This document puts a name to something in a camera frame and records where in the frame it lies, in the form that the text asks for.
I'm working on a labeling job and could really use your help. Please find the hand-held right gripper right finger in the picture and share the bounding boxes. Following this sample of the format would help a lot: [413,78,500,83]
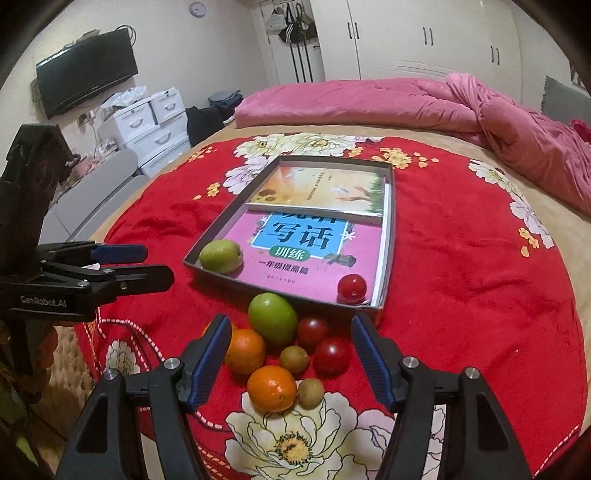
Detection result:
[351,313,532,480]

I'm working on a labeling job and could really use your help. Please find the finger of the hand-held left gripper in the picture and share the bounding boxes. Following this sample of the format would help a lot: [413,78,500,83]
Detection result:
[44,263,175,305]
[37,241,148,265]

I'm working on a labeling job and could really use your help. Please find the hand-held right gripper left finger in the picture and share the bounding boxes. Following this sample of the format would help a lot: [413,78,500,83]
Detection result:
[55,315,232,480]

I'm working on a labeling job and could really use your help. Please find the red cherry tomato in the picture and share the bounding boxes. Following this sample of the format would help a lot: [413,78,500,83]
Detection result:
[337,274,369,304]
[298,315,330,349]
[314,337,352,377]

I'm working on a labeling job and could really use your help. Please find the grey cardboard box tray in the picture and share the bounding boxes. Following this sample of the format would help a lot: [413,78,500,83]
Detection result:
[183,156,397,324]

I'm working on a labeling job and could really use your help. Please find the small brown kiwi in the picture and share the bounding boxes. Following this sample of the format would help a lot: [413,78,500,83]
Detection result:
[279,345,309,374]
[297,377,325,409]

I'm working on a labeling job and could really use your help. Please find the grey sofa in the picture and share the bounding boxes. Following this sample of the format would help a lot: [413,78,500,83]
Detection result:
[46,150,149,241]

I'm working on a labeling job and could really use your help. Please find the pale green jujube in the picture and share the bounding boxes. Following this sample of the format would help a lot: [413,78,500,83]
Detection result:
[199,240,244,273]

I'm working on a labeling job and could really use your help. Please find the red floral blanket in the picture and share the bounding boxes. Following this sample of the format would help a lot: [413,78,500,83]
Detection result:
[74,134,578,478]

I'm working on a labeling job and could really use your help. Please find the white drawer cabinet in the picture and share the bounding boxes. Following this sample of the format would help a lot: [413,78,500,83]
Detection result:
[99,88,192,178]

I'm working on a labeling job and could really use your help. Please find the pink book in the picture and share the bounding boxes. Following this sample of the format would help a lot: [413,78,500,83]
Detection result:
[222,210,385,308]

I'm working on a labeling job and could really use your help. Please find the black bag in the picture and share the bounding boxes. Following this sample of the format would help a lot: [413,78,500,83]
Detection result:
[185,106,237,148]

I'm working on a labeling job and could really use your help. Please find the yellow sunflower book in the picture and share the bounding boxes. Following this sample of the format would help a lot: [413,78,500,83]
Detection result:
[246,165,386,220]

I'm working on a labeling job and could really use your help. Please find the folded dark clothes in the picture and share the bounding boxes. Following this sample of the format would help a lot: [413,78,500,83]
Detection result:
[208,91,244,112]

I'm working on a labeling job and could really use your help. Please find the pink quilt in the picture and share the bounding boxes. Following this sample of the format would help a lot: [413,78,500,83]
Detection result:
[234,72,591,215]

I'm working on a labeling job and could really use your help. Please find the hanging black bags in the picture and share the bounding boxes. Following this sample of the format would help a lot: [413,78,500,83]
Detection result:
[264,2,319,84]

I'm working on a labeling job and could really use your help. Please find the white wardrobe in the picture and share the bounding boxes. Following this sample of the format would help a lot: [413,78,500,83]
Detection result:
[318,0,525,93]

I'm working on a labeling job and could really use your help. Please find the grey pillow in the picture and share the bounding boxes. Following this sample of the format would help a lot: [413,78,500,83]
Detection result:
[541,76,591,126]

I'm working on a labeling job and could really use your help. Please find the black wall television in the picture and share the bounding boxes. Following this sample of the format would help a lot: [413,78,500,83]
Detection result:
[36,29,139,121]

